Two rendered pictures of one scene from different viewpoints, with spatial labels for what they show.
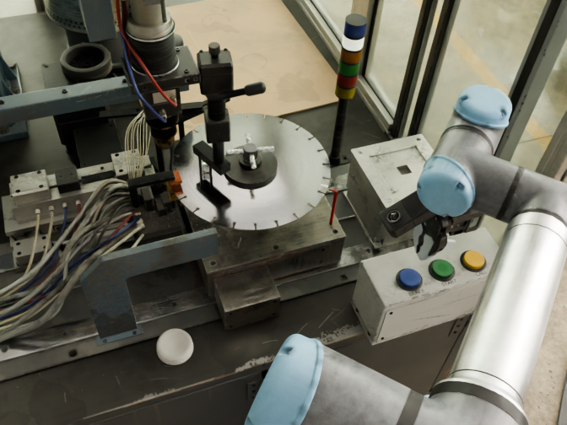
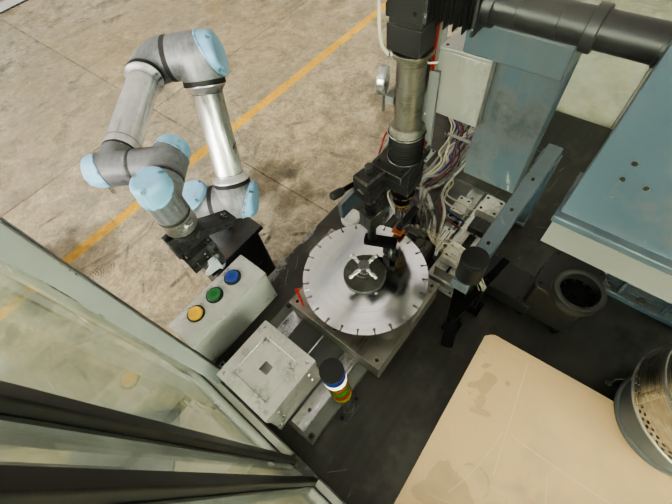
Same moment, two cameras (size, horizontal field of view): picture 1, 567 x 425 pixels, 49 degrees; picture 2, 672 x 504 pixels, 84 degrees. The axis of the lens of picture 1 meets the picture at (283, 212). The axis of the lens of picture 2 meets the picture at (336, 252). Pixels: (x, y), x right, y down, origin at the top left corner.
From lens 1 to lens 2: 1.32 m
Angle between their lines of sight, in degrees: 71
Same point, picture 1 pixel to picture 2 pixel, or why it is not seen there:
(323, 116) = (392, 467)
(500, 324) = (133, 86)
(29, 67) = not seen: outside the picture
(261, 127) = (383, 314)
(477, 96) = (152, 176)
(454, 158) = (164, 143)
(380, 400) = (170, 38)
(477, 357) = (142, 75)
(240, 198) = (352, 248)
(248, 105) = (465, 429)
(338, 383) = (185, 35)
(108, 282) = not seen: hidden behind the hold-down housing
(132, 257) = not seen: hidden behind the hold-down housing
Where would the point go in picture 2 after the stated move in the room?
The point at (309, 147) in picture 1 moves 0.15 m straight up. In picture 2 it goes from (336, 317) to (329, 291)
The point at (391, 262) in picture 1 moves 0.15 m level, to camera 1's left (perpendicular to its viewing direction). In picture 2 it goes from (247, 282) to (294, 258)
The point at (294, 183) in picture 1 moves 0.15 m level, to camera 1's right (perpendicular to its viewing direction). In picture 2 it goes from (327, 279) to (276, 306)
